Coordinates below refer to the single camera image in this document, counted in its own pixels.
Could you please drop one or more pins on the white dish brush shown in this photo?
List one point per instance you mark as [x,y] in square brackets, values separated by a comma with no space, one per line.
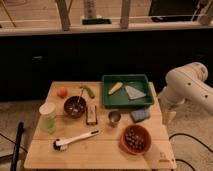
[62,144]

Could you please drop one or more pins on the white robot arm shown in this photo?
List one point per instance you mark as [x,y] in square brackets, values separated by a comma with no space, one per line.
[185,83]

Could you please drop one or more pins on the yellow corn cob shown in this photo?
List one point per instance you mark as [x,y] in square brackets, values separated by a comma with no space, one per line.
[115,87]

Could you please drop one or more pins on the green plastic tray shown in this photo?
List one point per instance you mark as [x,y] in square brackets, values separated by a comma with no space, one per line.
[120,99]

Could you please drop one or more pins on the green pepper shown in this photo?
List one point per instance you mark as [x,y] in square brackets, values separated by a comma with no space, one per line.
[89,91]

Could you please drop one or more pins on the metal spoon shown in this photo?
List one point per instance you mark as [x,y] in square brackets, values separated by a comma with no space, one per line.
[76,106]

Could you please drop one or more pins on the grey triangular cloth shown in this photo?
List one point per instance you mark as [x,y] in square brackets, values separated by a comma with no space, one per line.
[134,93]

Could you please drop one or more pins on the brown rectangular block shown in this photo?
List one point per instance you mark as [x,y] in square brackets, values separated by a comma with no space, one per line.
[91,115]

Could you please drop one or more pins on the small metal cup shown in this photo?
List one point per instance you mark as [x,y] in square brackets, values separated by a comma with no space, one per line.
[114,118]

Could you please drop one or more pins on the dark brown bowl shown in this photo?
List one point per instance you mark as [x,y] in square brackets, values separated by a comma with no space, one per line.
[69,107]

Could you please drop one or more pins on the blue sponge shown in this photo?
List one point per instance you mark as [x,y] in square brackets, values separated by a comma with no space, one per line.
[139,115]

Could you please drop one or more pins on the orange tomato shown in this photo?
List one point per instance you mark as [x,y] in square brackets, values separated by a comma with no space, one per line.
[62,92]

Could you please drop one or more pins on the orange bowl with dark balls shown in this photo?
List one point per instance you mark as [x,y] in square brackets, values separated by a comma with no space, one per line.
[135,140]

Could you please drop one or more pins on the green cup with lid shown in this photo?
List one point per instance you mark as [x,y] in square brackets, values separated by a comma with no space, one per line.
[47,119]

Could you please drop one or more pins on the green box on shelf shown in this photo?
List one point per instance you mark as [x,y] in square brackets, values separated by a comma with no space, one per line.
[96,21]

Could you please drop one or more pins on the black pole stand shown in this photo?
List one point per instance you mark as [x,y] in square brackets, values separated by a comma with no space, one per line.
[15,155]

